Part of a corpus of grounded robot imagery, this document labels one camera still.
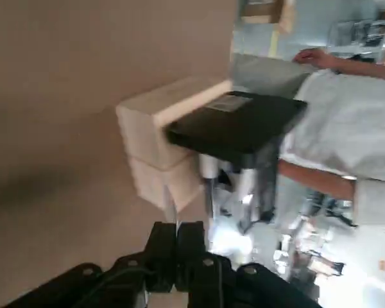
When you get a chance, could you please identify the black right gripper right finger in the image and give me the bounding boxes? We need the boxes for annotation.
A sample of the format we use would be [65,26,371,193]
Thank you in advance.
[176,221,320,308]

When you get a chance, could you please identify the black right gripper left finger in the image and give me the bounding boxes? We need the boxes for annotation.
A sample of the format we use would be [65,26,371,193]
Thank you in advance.
[3,221,177,308]

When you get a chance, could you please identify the black label dispenser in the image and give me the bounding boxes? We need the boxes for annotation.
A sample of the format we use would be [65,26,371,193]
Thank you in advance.
[165,90,309,232]

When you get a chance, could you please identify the pale wooden base block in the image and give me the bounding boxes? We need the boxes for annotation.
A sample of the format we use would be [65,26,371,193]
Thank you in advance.
[115,76,235,212]

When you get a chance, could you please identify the person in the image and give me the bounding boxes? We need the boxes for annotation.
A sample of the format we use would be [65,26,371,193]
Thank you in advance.
[230,53,385,228]

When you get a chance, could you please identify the cardboard box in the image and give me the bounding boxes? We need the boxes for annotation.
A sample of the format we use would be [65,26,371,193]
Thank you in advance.
[240,0,296,33]

